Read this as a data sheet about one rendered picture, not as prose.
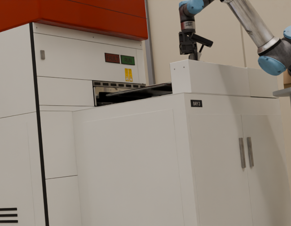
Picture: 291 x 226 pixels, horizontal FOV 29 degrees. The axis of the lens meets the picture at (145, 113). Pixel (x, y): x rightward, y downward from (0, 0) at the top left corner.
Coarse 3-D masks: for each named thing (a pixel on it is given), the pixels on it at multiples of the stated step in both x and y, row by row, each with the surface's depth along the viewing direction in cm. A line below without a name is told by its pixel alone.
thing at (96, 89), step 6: (96, 90) 278; (102, 90) 282; (108, 90) 286; (114, 90) 289; (120, 90) 294; (96, 96) 278; (96, 102) 277; (102, 102) 281; (108, 102) 284; (114, 102) 288; (120, 102) 292
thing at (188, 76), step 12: (192, 60) 236; (180, 72) 235; (192, 72) 235; (204, 72) 243; (216, 72) 252; (228, 72) 261; (240, 72) 271; (180, 84) 235; (192, 84) 233; (204, 84) 242; (216, 84) 250; (228, 84) 259; (240, 84) 269
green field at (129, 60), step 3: (123, 57) 301; (126, 57) 303; (129, 57) 305; (132, 57) 307; (123, 60) 300; (126, 60) 302; (129, 60) 304; (132, 60) 307; (126, 63) 302; (129, 63) 304; (132, 63) 306
